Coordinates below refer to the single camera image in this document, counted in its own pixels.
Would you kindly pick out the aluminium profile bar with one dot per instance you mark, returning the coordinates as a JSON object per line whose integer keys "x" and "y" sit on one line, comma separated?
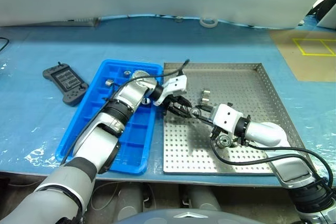
{"x": 84, "y": 22}

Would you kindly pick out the perforated steel tray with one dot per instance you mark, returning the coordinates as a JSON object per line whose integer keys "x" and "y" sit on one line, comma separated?
{"x": 249, "y": 90}

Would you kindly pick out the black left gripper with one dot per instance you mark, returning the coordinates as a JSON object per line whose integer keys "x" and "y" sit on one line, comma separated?
{"x": 173, "y": 101}

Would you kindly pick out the dark grey handheld controller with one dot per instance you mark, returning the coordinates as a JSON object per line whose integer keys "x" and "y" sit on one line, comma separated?
{"x": 65, "y": 82}

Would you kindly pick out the small metal bracket part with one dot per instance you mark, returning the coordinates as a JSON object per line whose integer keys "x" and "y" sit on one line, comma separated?
{"x": 206, "y": 93}

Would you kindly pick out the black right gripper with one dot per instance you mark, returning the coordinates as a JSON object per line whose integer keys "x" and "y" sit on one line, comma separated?
{"x": 214, "y": 132}

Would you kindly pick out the white box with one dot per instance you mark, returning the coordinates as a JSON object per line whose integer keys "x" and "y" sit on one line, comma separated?
{"x": 328, "y": 19}

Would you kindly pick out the blue plastic compartment tray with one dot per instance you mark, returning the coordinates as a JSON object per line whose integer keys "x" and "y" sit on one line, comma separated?
{"x": 136, "y": 140}

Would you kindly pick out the brown cardboard sheet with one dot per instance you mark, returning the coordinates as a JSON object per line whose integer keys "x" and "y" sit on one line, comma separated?
{"x": 302, "y": 69}

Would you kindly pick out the blue-grey rounded shell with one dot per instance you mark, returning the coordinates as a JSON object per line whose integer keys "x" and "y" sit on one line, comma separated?
{"x": 157, "y": 218}

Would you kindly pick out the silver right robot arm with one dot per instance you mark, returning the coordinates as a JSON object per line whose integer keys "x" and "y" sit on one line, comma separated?
{"x": 265, "y": 132}

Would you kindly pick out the grey cylinder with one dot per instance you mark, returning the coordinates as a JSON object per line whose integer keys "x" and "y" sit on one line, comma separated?
{"x": 128, "y": 203}
{"x": 203, "y": 197}

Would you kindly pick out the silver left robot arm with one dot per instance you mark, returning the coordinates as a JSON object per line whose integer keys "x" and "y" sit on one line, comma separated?
{"x": 86, "y": 145}

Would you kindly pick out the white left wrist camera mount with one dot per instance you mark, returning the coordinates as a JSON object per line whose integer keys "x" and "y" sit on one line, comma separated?
{"x": 177, "y": 83}

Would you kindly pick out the white tape roll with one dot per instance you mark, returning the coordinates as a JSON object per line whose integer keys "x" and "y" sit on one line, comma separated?
{"x": 208, "y": 25}

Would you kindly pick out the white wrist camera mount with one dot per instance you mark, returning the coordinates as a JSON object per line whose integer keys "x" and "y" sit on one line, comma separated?
{"x": 177, "y": 83}
{"x": 227, "y": 117}

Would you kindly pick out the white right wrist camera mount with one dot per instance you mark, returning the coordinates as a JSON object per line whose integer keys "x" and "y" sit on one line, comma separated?
{"x": 227, "y": 117}

